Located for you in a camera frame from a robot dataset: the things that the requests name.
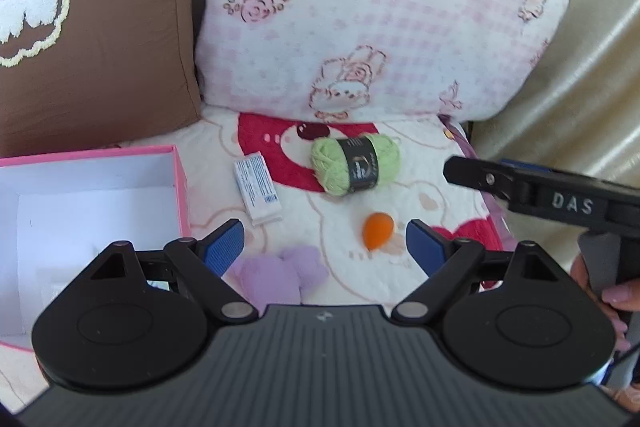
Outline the bear printed blanket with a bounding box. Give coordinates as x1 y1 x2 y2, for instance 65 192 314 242
0 109 506 413

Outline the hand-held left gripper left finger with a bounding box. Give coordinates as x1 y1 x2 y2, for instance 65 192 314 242
89 218 258 325

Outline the beige satin cloth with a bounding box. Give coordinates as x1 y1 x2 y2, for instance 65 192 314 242
470 0 640 208

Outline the person's right hand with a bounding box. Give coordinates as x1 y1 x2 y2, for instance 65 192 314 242
570 253 640 353

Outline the brown embroidered pillow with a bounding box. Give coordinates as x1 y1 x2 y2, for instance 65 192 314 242
0 0 203 158

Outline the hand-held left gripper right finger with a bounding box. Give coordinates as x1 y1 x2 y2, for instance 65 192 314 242
391 219 560 324

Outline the pink cardboard box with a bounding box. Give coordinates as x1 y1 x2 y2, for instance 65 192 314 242
0 145 192 353

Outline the orange makeup sponge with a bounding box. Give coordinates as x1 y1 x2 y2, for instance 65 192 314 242
363 213 396 253

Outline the green yarn ball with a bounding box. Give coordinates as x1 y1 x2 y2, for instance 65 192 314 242
311 133 402 196

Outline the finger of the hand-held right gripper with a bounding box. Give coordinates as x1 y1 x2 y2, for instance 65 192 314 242
444 155 526 208

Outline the small white blue packet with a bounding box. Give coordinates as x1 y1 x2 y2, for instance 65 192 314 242
234 152 283 228

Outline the purple plush toy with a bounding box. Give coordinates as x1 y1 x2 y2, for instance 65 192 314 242
235 245 331 306

